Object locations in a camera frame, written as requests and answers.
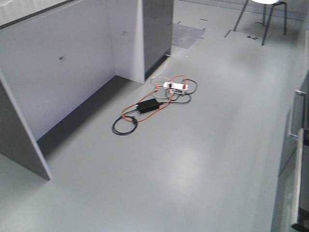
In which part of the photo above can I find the orange cable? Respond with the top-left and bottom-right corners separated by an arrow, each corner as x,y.
120,74 -> 188,123

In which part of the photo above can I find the white power strip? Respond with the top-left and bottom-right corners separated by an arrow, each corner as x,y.
163,82 -> 188,91

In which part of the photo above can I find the white cable on floor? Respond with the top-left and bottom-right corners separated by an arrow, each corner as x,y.
151,55 -> 169,85

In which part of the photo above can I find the black cable on floor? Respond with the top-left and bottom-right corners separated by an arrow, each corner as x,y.
112,78 -> 198,136

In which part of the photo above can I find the grey floor mat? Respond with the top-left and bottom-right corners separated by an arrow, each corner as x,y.
171,24 -> 205,49

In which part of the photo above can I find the grey island cabinet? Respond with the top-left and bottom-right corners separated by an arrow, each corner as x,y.
0,0 -> 174,180

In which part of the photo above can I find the black power adapter brick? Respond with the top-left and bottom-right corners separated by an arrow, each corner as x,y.
136,98 -> 161,114

